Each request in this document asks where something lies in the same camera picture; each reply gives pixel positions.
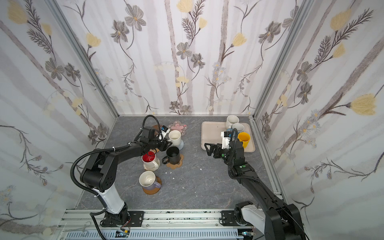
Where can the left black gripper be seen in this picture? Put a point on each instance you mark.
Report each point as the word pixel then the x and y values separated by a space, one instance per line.
pixel 162 143

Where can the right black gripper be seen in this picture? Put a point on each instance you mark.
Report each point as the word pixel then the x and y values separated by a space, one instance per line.
pixel 217 151

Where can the dark brown round coaster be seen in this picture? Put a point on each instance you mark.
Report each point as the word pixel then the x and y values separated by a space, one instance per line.
pixel 157 127

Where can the white mug red inside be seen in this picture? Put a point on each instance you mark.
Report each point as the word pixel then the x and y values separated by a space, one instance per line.
pixel 149 156

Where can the black mug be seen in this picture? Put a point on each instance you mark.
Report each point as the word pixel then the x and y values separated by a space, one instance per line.
pixel 172 157

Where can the pink flower coaster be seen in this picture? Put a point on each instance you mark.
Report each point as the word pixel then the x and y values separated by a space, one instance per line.
pixel 178 126

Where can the grey round felt coaster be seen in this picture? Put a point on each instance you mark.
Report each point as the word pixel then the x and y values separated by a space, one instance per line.
pixel 181 145

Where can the brown paw print coaster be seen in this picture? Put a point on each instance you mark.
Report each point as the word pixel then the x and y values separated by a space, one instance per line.
pixel 171 166

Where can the lavender mug white inside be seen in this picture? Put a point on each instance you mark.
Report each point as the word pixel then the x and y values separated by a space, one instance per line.
pixel 148 181

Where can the woven multicolour round coaster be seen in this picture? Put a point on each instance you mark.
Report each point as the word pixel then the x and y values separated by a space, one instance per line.
pixel 151 166

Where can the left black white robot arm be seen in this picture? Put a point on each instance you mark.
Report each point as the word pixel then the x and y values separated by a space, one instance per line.
pixel 95 172

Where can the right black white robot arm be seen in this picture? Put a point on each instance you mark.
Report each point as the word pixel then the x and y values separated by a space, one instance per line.
pixel 277 220

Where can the beige serving tray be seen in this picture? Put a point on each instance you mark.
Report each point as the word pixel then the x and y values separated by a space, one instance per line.
pixel 211 133

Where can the yellow mug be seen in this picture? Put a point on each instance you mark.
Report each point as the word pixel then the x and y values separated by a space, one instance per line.
pixel 244 138

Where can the blue mug white inside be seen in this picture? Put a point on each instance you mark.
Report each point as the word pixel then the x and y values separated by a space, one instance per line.
pixel 240 127

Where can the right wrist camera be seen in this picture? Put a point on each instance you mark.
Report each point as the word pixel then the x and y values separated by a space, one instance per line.
pixel 227 137

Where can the white slotted cable duct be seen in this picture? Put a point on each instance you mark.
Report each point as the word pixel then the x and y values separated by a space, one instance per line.
pixel 175 234

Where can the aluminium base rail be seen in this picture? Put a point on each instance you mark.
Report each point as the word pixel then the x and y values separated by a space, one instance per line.
pixel 78 225

